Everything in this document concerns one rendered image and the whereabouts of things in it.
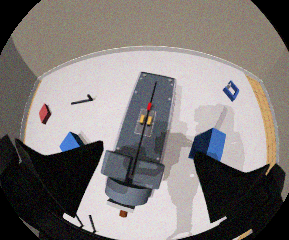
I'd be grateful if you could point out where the red rectangular block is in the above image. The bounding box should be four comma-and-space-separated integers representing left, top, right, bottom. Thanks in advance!
39, 103, 51, 125

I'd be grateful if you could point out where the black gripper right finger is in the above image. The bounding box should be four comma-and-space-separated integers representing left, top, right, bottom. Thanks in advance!
193, 152, 269, 224

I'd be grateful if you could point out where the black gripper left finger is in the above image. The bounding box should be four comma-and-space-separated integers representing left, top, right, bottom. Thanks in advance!
15, 139, 104, 219

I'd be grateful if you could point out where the blue cube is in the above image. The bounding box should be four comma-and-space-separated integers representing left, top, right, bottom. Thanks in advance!
60, 132, 84, 152

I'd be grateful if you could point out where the blue rectangular block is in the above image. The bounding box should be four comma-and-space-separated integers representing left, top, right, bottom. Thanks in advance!
189, 128, 227, 161

